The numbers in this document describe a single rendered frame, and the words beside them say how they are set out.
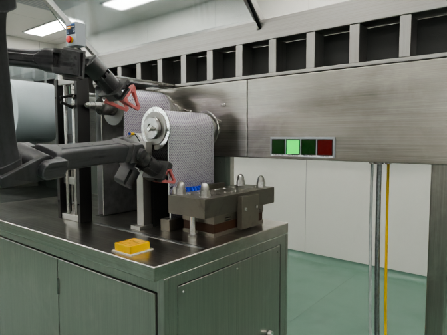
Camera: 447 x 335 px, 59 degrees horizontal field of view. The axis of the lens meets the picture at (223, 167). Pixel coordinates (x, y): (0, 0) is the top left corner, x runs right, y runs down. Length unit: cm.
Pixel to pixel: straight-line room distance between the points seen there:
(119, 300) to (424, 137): 99
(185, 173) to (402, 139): 71
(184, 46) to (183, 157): 59
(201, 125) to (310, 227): 278
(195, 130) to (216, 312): 63
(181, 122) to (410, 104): 73
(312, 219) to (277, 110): 269
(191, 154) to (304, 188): 272
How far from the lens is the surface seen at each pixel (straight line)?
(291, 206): 416
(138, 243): 114
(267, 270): 144
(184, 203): 126
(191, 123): 144
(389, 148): 131
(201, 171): 148
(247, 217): 135
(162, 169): 129
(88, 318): 138
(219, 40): 167
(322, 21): 144
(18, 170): 84
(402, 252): 383
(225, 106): 161
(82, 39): 189
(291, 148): 143
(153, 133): 137
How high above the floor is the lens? 122
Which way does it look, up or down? 4 degrees down
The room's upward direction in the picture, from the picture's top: straight up
